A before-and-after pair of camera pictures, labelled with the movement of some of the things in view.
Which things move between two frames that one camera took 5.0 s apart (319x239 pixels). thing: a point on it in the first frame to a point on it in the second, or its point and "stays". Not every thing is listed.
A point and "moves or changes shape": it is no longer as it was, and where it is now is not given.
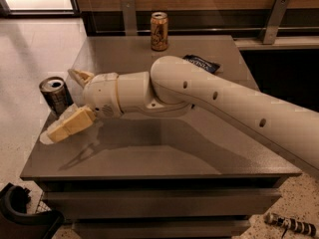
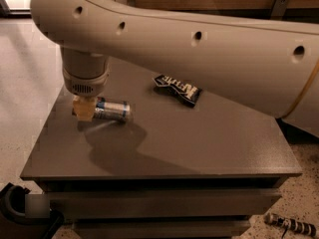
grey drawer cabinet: [159, 173] stays
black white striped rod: [293, 224] stays
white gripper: [101, 95] to [85, 85]
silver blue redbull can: [55, 94] moves or changes shape
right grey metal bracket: [279, 10] stays
